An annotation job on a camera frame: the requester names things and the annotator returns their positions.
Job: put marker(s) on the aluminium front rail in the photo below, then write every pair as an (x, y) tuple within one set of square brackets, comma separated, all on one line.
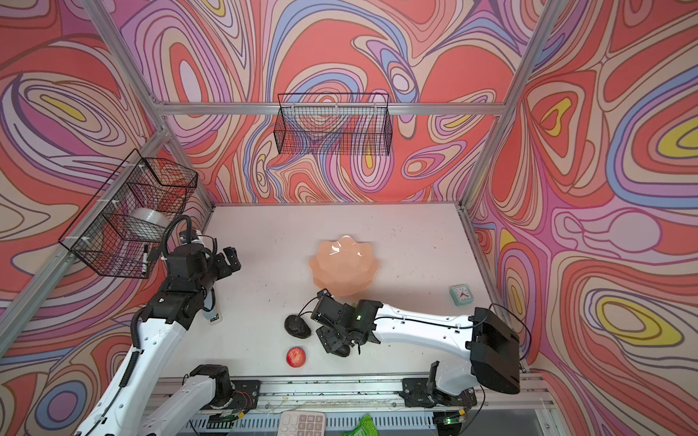
[(378, 393)]

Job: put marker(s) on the green plastic bag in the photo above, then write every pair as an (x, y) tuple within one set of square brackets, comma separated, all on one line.
[(365, 427)]

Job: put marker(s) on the white keypad calculator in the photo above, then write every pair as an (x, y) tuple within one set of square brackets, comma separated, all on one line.
[(301, 423)]

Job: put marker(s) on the pink flower-shaped fruit bowl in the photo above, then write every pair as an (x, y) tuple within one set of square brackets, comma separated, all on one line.
[(344, 267)]

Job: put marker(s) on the small teal clock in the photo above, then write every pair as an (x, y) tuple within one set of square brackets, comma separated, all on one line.
[(461, 294)]

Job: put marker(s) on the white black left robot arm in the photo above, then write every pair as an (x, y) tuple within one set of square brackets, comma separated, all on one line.
[(156, 331)]

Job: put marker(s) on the black wire basket left wall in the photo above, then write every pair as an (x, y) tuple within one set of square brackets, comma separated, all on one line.
[(113, 244)]

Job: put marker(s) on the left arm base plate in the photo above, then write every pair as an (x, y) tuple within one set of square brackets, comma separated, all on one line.
[(245, 397)]

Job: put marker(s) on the red fake apple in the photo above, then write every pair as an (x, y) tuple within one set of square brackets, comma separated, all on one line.
[(296, 357)]

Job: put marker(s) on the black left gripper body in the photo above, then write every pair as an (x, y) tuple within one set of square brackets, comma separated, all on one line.
[(215, 269)]

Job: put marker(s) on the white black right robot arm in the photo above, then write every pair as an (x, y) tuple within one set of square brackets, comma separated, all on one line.
[(485, 350)]

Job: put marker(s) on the dark fake avocado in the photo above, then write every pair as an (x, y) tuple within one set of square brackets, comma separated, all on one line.
[(342, 351), (297, 327)]

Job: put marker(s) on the black wire basket back wall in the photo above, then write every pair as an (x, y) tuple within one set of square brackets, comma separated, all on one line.
[(334, 124)]

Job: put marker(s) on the black wire basket wall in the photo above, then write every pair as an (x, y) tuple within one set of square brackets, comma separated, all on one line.
[(113, 244), (334, 124)]

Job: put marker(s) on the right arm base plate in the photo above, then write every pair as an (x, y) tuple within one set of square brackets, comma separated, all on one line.
[(420, 392)]

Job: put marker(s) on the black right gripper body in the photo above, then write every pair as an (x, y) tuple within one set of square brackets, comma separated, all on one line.
[(334, 338)]

